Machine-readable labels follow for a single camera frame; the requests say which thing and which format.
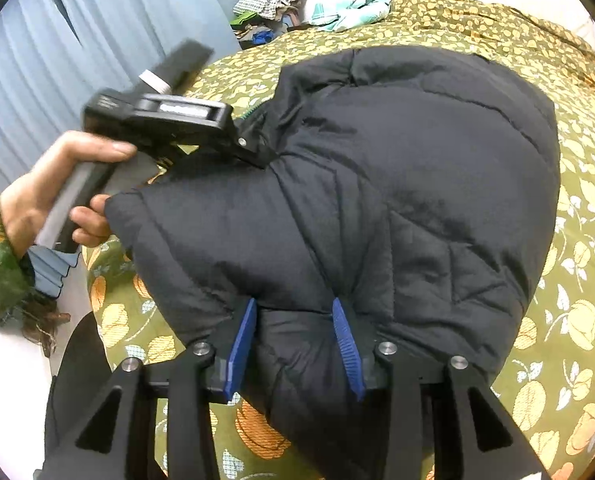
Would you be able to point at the person left hand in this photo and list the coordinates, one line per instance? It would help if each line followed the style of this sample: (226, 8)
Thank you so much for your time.
(25, 204)

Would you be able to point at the cluttered side chair items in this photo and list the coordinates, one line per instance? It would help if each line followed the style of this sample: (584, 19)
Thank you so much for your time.
(252, 30)

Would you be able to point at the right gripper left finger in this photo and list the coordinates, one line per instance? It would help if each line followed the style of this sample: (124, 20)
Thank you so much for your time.
(152, 421)

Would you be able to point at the black puffer jacket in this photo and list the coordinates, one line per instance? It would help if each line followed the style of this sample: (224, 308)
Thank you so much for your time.
(417, 185)

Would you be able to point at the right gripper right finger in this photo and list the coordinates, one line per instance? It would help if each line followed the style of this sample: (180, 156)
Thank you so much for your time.
(443, 407)

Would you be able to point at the blue grey curtain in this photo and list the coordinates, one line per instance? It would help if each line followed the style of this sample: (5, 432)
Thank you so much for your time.
(55, 54)

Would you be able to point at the green white checked cloth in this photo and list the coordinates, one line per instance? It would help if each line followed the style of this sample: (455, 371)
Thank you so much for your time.
(341, 15)

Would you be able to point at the grey striped garment pile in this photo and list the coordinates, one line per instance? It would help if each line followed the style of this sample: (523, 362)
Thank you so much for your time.
(268, 9)

